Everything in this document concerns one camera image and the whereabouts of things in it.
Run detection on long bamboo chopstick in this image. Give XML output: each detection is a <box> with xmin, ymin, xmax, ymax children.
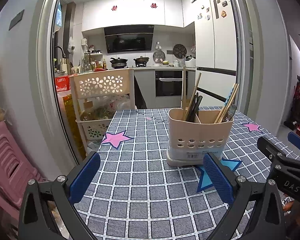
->
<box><xmin>184</xmin><ymin>73</ymin><xmax>202</xmax><ymax>121</ymax></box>

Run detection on black spoon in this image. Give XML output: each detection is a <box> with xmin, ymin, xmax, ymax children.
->
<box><xmin>222</xmin><ymin>104</ymin><xmax>237</xmax><ymax>122</ymax></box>

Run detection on person's right hand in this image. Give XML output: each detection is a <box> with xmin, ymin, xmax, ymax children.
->
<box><xmin>283</xmin><ymin>200</ymin><xmax>300</xmax><ymax>216</ymax></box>

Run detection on pink plastic stool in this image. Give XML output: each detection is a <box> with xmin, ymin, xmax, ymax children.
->
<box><xmin>0</xmin><ymin>121</ymin><xmax>44</xmax><ymax>221</ymax></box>

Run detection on bamboo chopstick in holder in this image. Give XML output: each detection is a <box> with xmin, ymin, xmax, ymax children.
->
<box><xmin>214</xmin><ymin>83</ymin><xmax>239</xmax><ymax>124</ymax></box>

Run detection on blue patterned chopstick in holder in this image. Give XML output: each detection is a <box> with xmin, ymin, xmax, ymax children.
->
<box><xmin>224</xmin><ymin>83</ymin><xmax>237</xmax><ymax>107</ymax></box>

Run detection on beige plastic utensil holder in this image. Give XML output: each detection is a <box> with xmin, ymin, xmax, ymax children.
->
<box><xmin>166</xmin><ymin>108</ymin><xmax>234</xmax><ymax>167</ymax></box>

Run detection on black utensil on table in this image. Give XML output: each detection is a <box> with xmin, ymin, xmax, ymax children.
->
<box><xmin>186</xmin><ymin>92</ymin><xmax>199</xmax><ymax>122</ymax></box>

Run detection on grey checkered star tablecloth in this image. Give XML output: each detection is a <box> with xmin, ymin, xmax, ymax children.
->
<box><xmin>73</xmin><ymin>106</ymin><xmax>300</xmax><ymax>240</ymax></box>

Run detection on white refrigerator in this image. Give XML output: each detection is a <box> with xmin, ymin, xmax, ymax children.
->
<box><xmin>192</xmin><ymin>0</ymin><xmax>237</xmax><ymax>107</ymax></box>

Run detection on black built-in oven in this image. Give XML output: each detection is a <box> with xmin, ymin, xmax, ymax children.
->
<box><xmin>155</xmin><ymin>70</ymin><xmax>183</xmax><ymax>97</ymax></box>

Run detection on beige flower-cutout storage rack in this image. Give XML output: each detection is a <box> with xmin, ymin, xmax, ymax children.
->
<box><xmin>70</xmin><ymin>68</ymin><xmax>136</xmax><ymax>150</ymax></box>

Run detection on red plastic basket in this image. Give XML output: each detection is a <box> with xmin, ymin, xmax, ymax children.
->
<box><xmin>55</xmin><ymin>75</ymin><xmax>75</xmax><ymax>92</ymax></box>

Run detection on black wok on stove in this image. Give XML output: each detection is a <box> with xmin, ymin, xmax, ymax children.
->
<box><xmin>110</xmin><ymin>57</ymin><xmax>128</xmax><ymax>69</ymax></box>

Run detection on black range hood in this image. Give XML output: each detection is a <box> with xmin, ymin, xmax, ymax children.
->
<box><xmin>104</xmin><ymin>24</ymin><xmax>154</xmax><ymax>54</ymax></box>

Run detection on black utensil handles in holder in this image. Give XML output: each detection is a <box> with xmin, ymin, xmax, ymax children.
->
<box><xmin>193</xmin><ymin>95</ymin><xmax>203</xmax><ymax>122</ymax></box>

